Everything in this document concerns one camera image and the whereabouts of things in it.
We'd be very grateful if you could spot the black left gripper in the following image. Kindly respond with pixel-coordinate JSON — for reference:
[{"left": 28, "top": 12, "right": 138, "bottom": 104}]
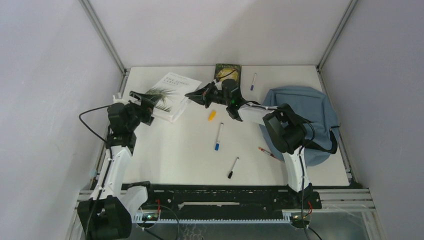
[{"left": 125, "top": 91, "right": 162, "bottom": 131}]

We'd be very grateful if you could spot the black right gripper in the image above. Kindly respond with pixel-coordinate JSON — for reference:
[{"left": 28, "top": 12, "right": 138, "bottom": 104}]
[{"left": 185, "top": 81, "right": 230, "bottom": 109}]

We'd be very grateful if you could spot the white palm leaf book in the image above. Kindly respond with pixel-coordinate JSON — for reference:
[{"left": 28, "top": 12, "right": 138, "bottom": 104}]
[{"left": 145, "top": 72, "right": 202, "bottom": 123}]

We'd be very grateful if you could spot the white marker purple cap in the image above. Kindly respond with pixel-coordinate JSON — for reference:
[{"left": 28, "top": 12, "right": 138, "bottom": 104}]
[{"left": 250, "top": 72, "right": 257, "bottom": 91}]

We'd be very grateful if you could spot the blue student backpack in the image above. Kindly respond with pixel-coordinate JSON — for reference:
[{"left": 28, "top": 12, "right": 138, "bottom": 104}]
[{"left": 263, "top": 86, "right": 340, "bottom": 167}]

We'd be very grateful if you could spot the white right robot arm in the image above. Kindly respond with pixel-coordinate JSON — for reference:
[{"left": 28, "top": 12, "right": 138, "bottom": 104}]
[{"left": 185, "top": 79, "right": 313, "bottom": 208}]

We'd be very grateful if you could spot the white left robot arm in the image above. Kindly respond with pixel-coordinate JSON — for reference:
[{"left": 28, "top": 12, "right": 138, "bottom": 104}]
[{"left": 77, "top": 91, "right": 160, "bottom": 240}]

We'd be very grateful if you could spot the yellow highlighter cap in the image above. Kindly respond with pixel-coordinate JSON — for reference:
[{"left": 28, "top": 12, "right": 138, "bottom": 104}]
[{"left": 208, "top": 110, "right": 217, "bottom": 121}]

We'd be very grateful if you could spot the dark green forest book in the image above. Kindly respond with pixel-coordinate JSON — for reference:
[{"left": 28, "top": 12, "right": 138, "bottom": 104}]
[{"left": 213, "top": 63, "right": 242, "bottom": 84}]

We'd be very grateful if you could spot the white marker blue cap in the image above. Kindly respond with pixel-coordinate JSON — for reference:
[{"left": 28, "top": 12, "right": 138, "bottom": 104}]
[{"left": 214, "top": 122, "right": 224, "bottom": 151}]

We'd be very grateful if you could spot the red clear pen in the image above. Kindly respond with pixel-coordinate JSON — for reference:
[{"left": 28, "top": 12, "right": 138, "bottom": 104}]
[{"left": 258, "top": 147, "right": 278, "bottom": 159}]

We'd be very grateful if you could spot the white marker black cap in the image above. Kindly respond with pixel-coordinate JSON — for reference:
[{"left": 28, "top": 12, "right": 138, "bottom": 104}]
[{"left": 227, "top": 157, "right": 240, "bottom": 179}]

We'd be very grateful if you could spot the left aluminium corner post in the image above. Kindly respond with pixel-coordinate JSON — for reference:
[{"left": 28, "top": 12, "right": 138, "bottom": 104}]
[{"left": 79, "top": 0, "right": 127, "bottom": 75}]

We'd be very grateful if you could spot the aluminium corner post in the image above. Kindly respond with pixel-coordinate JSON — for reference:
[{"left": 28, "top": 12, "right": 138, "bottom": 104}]
[
  {"left": 79, "top": 0, "right": 127, "bottom": 75},
  {"left": 316, "top": 0, "right": 360, "bottom": 72}
]

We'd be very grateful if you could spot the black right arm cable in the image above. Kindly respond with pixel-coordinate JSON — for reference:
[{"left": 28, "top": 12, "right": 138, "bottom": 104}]
[{"left": 215, "top": 68, "right": 316, "bottom": 240}]

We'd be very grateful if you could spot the right aluminium corner post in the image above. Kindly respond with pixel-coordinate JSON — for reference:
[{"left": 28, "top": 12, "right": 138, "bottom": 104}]
[{"left": 316, "top": 0, "right": 360, "bottom": 72}]

